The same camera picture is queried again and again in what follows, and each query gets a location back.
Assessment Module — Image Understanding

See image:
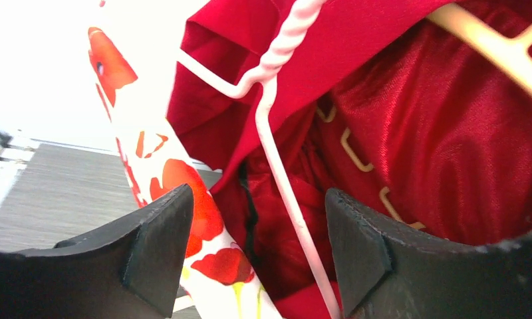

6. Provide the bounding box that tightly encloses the poppy print white skirt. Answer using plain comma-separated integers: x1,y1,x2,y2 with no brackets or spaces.
87,1,280,318

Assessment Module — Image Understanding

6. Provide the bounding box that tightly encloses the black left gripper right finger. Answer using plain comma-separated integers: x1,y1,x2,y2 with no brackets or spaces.
325,189,532,318

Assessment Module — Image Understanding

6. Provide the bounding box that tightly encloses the pink hanger with poppy skirt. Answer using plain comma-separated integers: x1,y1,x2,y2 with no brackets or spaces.
176,0,341,318

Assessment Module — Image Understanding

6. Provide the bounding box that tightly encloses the wooden hanger with metal hook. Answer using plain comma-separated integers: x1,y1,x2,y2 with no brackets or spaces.
426,3,532,97

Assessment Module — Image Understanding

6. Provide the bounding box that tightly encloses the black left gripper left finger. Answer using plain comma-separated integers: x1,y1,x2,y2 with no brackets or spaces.
0,185,194,318

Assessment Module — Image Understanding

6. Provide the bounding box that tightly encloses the red garment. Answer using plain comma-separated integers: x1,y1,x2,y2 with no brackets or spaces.
167,1,532,318

